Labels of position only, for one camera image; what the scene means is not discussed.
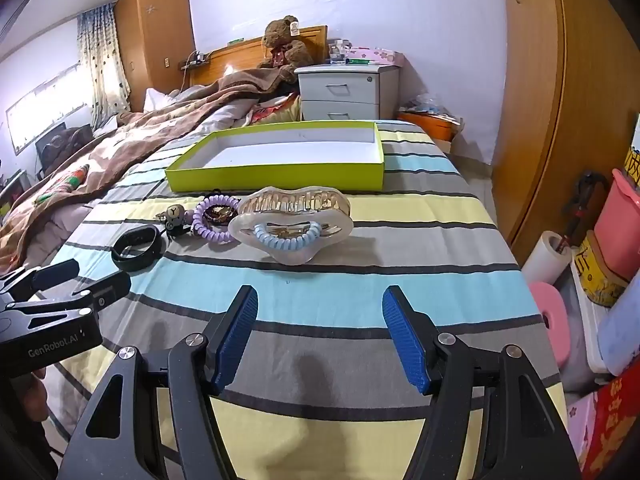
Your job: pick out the yellow box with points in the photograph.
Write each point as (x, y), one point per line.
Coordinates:
(597, 275)

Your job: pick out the grey two-drawer nightstand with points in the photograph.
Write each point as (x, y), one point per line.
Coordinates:
(345, 90)

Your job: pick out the black wristband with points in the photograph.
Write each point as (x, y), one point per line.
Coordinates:
(137, 247)

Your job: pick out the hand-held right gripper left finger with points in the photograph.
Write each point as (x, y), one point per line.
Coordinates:
(235, 340)

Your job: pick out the clear plastic bag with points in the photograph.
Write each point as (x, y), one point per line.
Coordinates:
(430, 105)

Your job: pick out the clear amber hair claw clip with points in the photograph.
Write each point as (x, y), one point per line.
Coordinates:
(295, 210)

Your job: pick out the white paper roll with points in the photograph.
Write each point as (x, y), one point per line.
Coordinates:
(545, 260)

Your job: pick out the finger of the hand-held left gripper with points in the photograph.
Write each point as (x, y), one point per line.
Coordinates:
(107, 290)
(52, 275)

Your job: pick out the window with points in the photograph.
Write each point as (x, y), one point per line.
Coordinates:
(45, 105)

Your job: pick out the large wooden wardrobe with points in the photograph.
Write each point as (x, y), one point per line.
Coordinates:
(560, 110)

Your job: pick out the orange box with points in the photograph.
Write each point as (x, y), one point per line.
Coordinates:
(432, 127)

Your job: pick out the white plastic container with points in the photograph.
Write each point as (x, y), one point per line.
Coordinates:
(595, 330)

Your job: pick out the brown teddy bear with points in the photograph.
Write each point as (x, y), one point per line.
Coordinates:
(282, 45)

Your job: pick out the person's left hand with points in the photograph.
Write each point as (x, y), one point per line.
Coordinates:
(32, 395)

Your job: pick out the dark chair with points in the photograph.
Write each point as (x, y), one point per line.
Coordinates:
(62, 145)

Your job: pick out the brown blanket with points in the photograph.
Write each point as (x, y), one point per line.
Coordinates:
(125, 145)

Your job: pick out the wooden headboard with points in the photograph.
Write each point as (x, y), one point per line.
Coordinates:
(240, 55)

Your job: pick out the power strip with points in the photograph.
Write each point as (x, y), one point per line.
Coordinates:
(195, 60)

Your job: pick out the pink plastic bucket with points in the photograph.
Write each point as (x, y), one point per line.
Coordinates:
(620, 225)

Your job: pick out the lime green shallow box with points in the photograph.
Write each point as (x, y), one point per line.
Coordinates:
(280, 150)

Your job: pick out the glass jar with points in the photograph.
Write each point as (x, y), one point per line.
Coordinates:
(337, 52)

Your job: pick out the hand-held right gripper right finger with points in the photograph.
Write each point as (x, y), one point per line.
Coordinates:
(407, 340)

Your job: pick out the pink floral box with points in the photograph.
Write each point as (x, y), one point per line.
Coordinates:
(375, 55)

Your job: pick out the white pillow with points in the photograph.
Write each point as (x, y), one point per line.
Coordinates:
(157, 100)

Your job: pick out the red printed box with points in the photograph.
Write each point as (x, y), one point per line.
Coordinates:
(615, 430)

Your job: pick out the striped bed sheet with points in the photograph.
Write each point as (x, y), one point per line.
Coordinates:
(325, 290)

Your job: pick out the patterned curtain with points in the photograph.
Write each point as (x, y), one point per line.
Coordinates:
(102, 60)

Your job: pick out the tall wooden cabinet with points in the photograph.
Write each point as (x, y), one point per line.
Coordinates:
(155, 35)

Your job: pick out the pink paper roll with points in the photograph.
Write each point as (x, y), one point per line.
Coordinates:
(550, 320)

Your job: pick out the colourful printed pillow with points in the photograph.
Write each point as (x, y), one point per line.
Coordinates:
(275, 110)

